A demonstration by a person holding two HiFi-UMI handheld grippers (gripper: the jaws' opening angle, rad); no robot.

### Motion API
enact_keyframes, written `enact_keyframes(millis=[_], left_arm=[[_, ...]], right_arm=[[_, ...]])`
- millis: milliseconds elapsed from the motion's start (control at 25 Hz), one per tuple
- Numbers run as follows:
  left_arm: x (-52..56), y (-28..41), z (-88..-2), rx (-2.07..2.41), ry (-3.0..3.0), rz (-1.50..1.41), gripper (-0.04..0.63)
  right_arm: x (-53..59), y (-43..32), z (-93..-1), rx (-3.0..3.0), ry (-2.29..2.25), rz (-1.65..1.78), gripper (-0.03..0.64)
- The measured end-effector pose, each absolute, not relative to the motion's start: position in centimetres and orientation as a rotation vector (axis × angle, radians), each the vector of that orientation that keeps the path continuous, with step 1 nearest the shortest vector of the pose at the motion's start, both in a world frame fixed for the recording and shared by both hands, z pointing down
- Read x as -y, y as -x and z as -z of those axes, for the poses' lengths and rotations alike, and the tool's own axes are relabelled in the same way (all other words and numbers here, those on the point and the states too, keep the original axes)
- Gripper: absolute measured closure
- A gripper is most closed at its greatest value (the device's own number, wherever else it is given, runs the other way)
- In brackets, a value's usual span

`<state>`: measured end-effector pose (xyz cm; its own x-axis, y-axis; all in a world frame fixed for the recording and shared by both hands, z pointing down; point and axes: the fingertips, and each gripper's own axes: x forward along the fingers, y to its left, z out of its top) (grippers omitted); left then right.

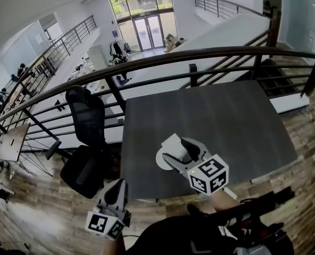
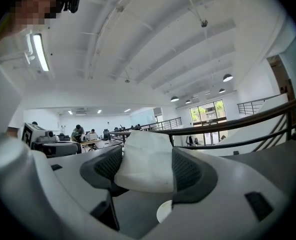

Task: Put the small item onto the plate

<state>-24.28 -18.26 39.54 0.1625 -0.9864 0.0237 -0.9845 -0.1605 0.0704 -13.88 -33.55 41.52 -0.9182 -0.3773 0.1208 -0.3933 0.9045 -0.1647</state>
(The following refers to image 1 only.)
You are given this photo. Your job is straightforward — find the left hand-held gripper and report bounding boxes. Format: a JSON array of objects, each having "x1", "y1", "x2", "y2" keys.
[{"x1": 85, "y1": 178, "x2": 132, "y2": 241}]

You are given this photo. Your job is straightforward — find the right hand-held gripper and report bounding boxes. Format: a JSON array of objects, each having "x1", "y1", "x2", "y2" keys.
[{"x1": 162, "y1": 137, "x2": 229, "y2": 196}]

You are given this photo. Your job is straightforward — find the white square object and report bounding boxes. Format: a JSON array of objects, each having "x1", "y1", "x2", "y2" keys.
[{"x1": 161, "y1": 133, "x2": 188, "y2": 161}]

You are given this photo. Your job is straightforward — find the white round plate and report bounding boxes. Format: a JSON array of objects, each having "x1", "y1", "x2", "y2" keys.
[{"x1": 155, "y1": 147, "x2": 180, "y2": 172}]

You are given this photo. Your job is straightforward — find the person's right forearm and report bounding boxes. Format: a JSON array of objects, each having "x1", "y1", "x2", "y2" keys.
[{"x1": 212, "y1": 189, "x2": 240, "y2": 213}]

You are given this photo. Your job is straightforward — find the person's left forearm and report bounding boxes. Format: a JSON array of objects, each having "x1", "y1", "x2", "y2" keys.
[{"x1": 104, "y1": 236, "x2": 126, "y2": 255}]

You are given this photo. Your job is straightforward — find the person's dark shoe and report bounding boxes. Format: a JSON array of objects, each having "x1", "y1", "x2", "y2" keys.
[{"x1": 185, "y1": 202, "x2": 201, "y2": 217}]

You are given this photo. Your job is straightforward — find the dark grey table white legs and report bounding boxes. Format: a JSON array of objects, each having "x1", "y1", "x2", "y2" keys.
[{"x1": 119, "y1": 80, "x2": 298, "y2": 200}]

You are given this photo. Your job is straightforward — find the person's black clothing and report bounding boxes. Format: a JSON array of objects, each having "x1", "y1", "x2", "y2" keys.
[{"x1": 125, "y1": 212, "x2": 294, "y2": 255}]

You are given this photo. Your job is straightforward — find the black mesh office chair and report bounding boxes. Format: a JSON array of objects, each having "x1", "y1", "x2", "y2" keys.
[{"x1": 45, "y1": 85, "x2": 112, "y2": 199}]

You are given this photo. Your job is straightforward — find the small wooden hairpin-leg desk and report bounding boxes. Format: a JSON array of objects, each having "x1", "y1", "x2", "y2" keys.
[{"x1": 0, "y1": 123, "x2": 53, "y2": 177}]

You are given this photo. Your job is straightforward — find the dark staircase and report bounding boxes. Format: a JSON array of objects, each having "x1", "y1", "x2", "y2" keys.
[{"x1": 255, "y1": 58, "x2": 315, "y2": 98}]

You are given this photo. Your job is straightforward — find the glass entrance front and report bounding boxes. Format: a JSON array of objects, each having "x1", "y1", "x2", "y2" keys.
[{"x1": 109, "y1": 0, "x2": 178, "y2": 53}]

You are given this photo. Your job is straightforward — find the dark balcony railing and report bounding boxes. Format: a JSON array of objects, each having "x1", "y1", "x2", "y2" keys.
[
  {"x1": 0, "y1": 15, "x2": 97, "y2": 116},
  {"x1": 193, "y1": 0, "x2": 264, "y2": 20}
]

